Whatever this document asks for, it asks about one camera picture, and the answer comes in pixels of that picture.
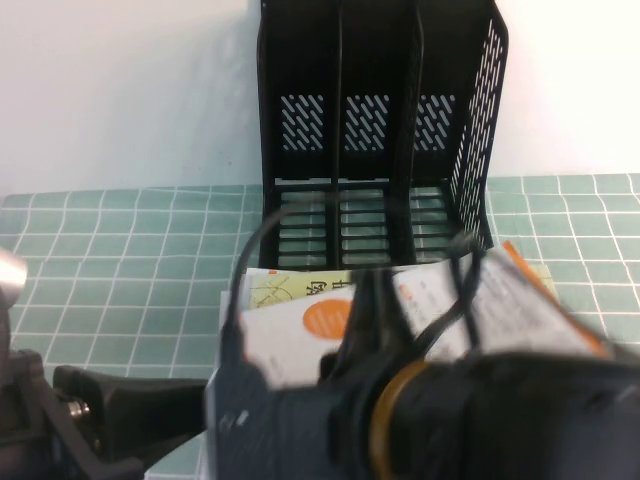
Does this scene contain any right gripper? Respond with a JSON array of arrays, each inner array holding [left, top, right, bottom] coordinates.
[[319, 269, 401, 401]]

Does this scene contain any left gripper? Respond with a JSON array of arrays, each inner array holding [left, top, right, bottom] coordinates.
[[52, 364, 211, 454]]

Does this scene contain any white orange-edged ROS2 book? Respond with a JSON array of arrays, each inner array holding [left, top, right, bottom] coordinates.
[[238, 240, 619, 394]]

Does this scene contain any plain white book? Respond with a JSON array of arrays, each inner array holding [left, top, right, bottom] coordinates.
[[197, 289, 246, 480]]

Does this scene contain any black perforated book holder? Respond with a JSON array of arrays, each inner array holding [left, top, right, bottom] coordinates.
[[254, 0, 511, 274]]

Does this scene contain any yellow mechanisms sourcebook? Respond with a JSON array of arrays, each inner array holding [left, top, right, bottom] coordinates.
[[247, 264, 556, 309]]

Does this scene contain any green checked tablecloth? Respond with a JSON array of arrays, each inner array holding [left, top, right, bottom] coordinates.
[[0, 172, 640, 480]]

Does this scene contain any black camera cable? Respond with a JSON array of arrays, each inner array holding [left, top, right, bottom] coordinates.
[[222, 207, 301, 361]]

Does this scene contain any black looped cable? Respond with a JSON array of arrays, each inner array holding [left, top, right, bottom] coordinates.
[[399, 232, 489, 351]]

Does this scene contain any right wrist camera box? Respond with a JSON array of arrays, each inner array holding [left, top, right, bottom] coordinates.
[[204, 357, 361, 480]]

